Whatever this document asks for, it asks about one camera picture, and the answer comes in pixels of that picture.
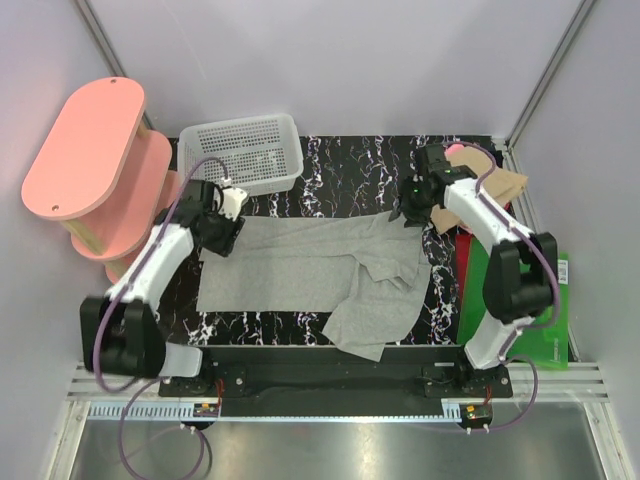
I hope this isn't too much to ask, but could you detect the white plastic basket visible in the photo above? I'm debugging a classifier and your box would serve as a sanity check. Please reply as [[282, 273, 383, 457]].
[[177, 113, 304, 196]]

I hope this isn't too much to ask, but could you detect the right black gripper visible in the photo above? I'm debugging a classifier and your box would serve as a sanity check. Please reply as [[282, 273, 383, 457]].
[[387, 176, 436, 230]]

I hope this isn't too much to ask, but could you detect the black marble pattern mat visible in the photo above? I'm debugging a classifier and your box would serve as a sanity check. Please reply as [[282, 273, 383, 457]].
[[156, 135, 465, 346]]

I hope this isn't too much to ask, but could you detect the grey t-shirt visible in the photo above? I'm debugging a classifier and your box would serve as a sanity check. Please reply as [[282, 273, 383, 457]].
[[197, 213, 431, 362]]

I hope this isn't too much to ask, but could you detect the pink cloth in pile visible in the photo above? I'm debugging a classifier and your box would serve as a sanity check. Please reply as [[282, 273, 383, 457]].
[[445, 143, 466, 158]]

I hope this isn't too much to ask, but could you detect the aluminium frame rail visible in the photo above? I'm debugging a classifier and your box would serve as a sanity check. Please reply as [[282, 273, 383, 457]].
[[66, 361, 609, 404]]

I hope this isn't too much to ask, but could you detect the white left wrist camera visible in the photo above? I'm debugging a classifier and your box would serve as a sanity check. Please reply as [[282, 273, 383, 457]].
[[216, 186, 249, 221]]

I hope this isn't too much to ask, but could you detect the white slotted cable duct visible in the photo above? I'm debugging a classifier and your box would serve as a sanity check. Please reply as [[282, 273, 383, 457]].
[[88, 401, 461, 423]]

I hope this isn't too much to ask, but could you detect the green plastic folder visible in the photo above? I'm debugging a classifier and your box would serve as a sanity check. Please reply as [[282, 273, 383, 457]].
[[457, 236, 571, 370]]

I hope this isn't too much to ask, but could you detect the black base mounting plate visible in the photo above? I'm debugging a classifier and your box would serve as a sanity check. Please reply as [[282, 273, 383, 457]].
[[159, 346, 513, 421]]

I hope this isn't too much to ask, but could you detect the red folder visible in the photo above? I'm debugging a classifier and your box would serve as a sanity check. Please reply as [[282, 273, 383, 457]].
[[455, 231, 473, 297]]

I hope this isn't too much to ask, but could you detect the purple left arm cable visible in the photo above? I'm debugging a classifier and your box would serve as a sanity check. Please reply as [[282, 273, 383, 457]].
[[94, 156, 231, 480]]

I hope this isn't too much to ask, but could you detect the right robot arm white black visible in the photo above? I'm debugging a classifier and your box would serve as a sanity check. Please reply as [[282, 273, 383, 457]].
[[389, 144, 560, 397]]

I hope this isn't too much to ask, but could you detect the pink two-tier shelf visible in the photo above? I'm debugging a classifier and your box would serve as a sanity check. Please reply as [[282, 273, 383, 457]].
[[21, 77, 182, 282]]

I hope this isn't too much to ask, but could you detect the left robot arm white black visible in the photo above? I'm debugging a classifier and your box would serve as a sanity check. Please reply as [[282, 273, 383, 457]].
[[80, 180, 248, 396]]

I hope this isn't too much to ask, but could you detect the tan folded t-shirt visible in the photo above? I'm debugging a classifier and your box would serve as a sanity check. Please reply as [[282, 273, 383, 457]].
[[430, 146, 528, 234]]

